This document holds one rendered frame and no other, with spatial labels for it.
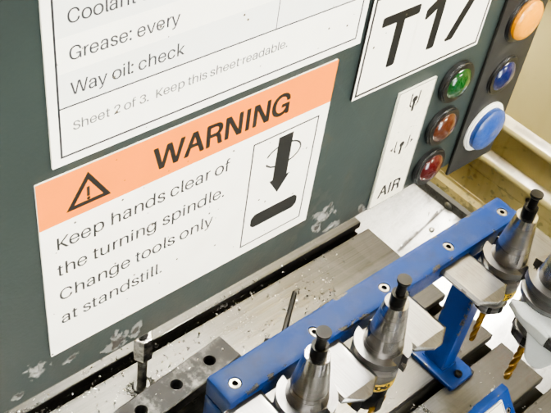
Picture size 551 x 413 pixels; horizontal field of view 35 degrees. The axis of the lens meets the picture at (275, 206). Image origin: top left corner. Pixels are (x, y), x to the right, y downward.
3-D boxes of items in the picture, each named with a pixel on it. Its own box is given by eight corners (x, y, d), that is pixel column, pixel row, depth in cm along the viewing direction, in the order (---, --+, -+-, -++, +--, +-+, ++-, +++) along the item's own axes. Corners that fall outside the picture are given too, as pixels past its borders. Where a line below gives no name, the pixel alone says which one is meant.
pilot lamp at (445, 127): (454, 137, 52) (464, 108, 51) (430, 150, 51) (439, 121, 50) (446, 132, 53) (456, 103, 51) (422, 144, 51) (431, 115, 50)
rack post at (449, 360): (473, 374, 131) (538, 240, 111) (450, 392, 128) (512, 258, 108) (425, 331, 136) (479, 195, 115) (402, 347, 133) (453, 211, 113)
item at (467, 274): (513, 293, 102) (515, 288, 101) (484, 314, 99) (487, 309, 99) (468, 256, 105) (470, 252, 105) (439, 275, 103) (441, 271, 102)
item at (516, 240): (509, 237, 106) (527, 197, 102) (535, 261, 104) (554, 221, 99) (483, 248, 104) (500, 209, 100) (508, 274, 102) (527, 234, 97)
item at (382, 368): (380, 324, 97) (384, 310, 95) (418, 362, 94) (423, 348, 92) (338, 349, 94) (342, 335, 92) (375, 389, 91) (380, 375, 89)
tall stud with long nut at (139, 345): (155, 389, 122) (157, 333, 113) (138, 399, 121) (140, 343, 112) (143, 376, 124) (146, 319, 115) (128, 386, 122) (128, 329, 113)
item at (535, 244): (566, 254, 108) (569, 249, 107) (541, 272, 105) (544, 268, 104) (522, 220, 111) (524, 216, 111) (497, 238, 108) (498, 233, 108)
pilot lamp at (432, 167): (440, 176, 55) (449, 150, 53) (417, 189, 53) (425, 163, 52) (434, 170, 55) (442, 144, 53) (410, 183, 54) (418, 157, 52)
